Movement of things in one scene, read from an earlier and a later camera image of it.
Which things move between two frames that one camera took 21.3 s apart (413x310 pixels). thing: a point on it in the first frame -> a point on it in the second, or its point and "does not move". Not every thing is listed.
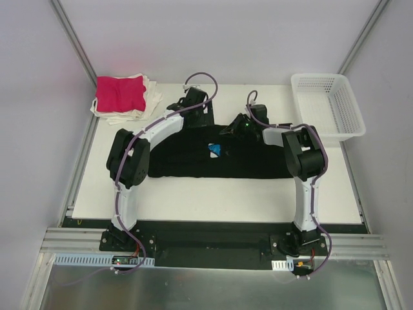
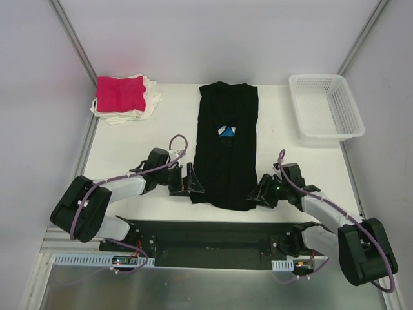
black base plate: [213, 244] does not move
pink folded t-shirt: [119, 94] does not move
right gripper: [237, 123] -> [269, 190]
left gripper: [202, 113] -> [182, 179]
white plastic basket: [326, 102] does not move
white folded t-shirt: [153, 97] does not move
